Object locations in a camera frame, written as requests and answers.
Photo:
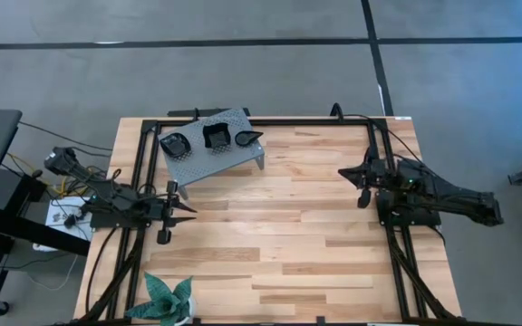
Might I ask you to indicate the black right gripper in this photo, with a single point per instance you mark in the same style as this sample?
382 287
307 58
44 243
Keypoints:
374 176

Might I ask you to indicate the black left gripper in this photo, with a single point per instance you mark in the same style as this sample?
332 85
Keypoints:
161 213

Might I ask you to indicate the black square mini plate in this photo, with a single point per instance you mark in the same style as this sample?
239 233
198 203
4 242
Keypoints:
216 136

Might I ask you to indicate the black teardrop mini plate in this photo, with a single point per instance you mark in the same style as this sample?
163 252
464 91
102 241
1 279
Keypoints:
245 137

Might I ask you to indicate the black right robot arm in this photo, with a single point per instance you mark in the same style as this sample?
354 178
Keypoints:
460 199

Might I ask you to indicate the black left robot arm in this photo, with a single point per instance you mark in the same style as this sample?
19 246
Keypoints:
111 194

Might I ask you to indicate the grey perforated metal riser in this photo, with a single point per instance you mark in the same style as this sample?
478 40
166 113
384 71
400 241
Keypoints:
215 163

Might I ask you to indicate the small white label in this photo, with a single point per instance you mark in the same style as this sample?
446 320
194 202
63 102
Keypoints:
403 118

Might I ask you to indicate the green leafy plant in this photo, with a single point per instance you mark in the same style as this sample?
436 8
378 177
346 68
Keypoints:
163 299

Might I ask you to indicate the white plant pot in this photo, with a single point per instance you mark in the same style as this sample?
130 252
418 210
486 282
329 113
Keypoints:
191 308

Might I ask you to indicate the black bar behind table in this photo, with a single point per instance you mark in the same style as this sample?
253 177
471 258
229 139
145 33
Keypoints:
184 112

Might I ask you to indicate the white power strip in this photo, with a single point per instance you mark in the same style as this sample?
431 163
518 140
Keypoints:
57 217

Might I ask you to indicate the long black floor tape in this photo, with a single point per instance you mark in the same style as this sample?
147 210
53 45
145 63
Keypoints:
243 42

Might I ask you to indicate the black caster wheel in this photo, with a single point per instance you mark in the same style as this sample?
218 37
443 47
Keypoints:
0 309

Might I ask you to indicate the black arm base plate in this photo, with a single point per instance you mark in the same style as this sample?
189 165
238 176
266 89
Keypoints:
107 221
392 217

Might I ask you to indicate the black aluminium table frame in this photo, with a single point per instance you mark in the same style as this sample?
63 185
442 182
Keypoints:
311 121

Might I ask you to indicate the black desk frame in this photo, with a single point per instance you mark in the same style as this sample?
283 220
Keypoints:
39 235

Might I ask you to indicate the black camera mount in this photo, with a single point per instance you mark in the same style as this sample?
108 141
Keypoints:
320 321

